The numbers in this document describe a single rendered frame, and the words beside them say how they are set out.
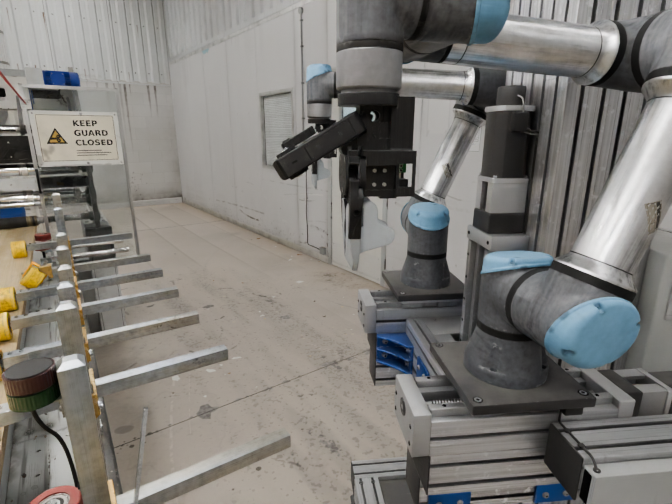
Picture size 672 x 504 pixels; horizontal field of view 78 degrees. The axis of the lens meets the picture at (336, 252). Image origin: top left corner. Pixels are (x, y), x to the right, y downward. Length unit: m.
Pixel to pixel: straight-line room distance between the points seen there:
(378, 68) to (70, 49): 9.27
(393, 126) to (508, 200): 0.56
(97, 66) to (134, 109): 0.93
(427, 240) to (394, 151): 0.75
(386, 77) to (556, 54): 0.34
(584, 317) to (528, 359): 0.20
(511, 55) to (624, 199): 0.26
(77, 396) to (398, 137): 0.57
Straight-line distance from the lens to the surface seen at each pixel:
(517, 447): 0.93
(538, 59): 0.75
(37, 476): 1.46
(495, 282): 0.78
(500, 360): 0.82
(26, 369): 0.72
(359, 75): 0.48
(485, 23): 0.55
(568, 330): 0.66
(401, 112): 0.51
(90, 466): 0.80
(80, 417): 0.75
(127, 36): 9.85
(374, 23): 0.49
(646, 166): 0.71
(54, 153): 3.17
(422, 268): 1.24
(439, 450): 0.87
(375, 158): 0.48
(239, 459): 0.94
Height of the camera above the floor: 1.47
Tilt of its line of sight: 16 degrees down
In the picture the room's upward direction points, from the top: straight up
